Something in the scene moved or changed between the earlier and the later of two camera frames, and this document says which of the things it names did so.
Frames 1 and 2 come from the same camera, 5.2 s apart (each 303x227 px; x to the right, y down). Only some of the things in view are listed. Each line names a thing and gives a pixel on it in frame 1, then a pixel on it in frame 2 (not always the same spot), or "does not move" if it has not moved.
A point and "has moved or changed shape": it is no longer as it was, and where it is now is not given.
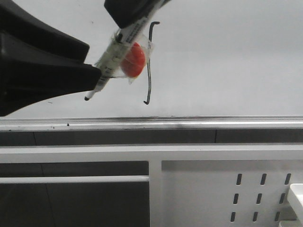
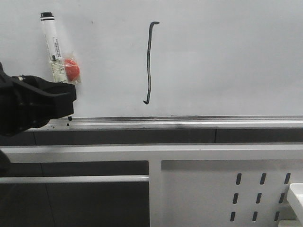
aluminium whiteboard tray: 179,123 does not move
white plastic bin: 295,198 does not move
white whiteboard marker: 125,43 has moved or changed shape
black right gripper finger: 38,63 -> 29,102
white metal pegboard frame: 190,185 does not move
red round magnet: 133,61 has moved or changed shape
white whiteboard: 210,58 does not move
